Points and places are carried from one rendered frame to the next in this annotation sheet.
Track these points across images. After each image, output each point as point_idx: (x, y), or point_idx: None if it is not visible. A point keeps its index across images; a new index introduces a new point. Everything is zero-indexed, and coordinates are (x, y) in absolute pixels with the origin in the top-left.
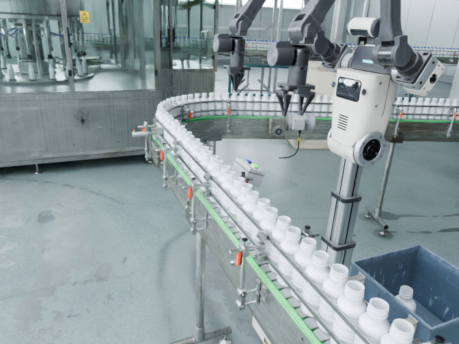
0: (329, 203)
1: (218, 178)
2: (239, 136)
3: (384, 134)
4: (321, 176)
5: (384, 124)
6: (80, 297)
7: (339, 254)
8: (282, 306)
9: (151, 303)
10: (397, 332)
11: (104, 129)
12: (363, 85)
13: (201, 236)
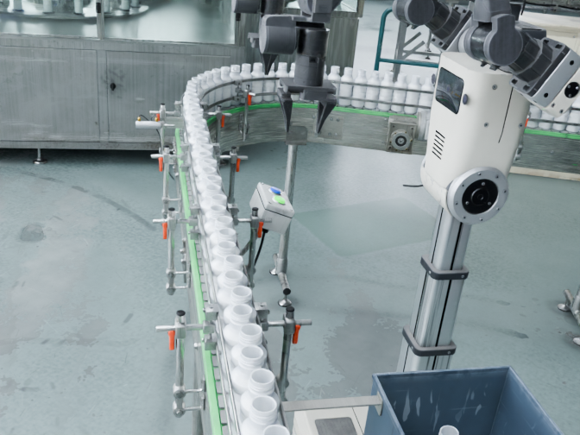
0: (502, 274)
1: (205, 213)
2: (337, 141)
3: None
4: (506, 224)
5: (506, 156)
6: (47, 363)
7: (423, 362)
8: (211, 419)
9: (148, 391)
10: None
11: (145, 103)
12: (466, 88)
13: (188, 299)
